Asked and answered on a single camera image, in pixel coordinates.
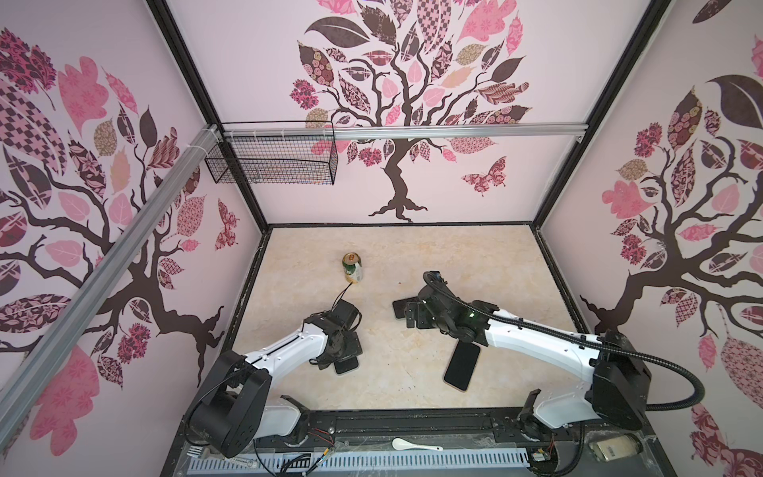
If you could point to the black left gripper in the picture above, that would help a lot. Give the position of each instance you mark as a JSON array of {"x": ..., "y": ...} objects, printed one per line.
[{"x": 353, "y": 350}]

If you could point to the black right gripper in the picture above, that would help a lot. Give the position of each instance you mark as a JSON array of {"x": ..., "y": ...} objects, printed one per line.
[{"x": 411, "y": 312}]

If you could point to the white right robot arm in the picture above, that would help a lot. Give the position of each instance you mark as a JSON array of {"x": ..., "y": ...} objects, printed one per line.
[{"x": 612, "y": 384}]

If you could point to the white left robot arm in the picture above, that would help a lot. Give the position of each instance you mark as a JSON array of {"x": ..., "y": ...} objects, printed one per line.
[{"x": 233, "y": 407}]

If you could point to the black phone pink case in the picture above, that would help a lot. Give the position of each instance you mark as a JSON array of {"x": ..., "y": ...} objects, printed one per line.
[{"x": 400, "y": 306}]

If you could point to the black phone on table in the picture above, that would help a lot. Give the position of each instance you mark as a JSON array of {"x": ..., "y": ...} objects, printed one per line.
[{"x": 461, "y": 366}]

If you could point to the white plastic spoon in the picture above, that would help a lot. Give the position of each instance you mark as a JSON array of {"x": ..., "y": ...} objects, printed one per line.
[{"x": 401, "y": 444}]

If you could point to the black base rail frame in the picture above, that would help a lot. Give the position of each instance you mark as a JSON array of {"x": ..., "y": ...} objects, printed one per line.
[{"x": 593, "y": 449}]

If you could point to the white slotted cable duct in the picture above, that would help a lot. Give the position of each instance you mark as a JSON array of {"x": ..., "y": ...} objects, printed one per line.
[{"x": 357, "y": 462}]

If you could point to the black wire basket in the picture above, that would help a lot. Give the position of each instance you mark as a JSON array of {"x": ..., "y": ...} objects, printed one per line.
[{"x": 288, "y": 152}]

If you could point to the aluminium rail back wall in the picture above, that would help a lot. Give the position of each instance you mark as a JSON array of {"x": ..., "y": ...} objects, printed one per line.
[{"x": 410, "y": 132}]

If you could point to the aluminium rail wall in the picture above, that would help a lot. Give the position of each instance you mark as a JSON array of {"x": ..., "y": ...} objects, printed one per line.
[
  {"x": 25, "y": 386},
  {"x": 410, "y": 132}
]

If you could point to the aluminium rail left wall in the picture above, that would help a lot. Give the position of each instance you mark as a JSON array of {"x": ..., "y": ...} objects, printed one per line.
[{"x": 25, "y": 386}]

